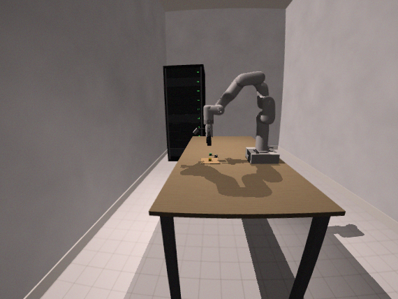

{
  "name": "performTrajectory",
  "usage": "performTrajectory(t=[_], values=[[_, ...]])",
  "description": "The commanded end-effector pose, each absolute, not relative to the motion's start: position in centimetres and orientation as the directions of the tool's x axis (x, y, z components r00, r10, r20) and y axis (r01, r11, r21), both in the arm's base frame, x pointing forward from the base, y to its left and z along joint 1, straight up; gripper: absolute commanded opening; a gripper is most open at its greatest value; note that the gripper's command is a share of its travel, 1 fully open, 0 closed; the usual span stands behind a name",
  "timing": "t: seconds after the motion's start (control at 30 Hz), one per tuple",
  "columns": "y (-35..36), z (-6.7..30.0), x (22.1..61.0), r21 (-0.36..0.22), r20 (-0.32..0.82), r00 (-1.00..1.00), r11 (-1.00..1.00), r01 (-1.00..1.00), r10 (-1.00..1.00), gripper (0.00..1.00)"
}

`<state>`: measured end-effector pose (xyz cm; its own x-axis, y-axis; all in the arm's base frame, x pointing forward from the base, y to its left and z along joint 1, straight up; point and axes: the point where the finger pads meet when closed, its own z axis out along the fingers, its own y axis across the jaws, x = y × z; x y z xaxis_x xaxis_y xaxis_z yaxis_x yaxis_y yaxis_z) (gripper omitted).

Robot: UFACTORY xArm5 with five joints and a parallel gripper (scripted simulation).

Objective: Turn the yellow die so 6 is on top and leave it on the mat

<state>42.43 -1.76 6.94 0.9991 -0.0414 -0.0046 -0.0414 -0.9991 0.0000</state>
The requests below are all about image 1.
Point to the tan square mat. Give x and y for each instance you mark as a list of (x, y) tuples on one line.
[(206, 161)]

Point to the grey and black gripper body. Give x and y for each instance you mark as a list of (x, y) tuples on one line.
[(208, 128)]

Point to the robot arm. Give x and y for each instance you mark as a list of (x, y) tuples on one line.
[(264, 101)]

